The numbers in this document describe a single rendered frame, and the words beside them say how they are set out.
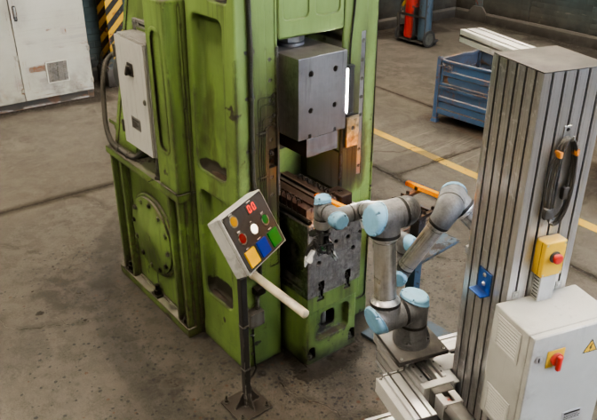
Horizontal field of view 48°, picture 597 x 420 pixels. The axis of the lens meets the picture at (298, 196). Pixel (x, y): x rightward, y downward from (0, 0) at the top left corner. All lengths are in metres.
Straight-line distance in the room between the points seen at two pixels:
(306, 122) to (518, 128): 1.29
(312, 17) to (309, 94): 0.37
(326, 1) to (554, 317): 1.81
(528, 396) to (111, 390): 2.31
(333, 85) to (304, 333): 1.39
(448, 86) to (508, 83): 5.15
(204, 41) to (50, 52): 5.01
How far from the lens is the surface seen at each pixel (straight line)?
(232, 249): 2.95
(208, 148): 3.58
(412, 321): 2.73
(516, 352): 2.39
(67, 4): 8.26
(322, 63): 3.22
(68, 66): 8.38
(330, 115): 3.34
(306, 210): 3.45
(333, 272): 3.69
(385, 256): 2.53
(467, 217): 3.00
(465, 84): 7.26
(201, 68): 3.45
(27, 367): 4.24
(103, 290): 4.74
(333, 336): 3.96
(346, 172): 3.75
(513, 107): 2.23
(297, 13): 3.27
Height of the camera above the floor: 2.59
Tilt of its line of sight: 27 degrees down
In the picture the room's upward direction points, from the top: straight up
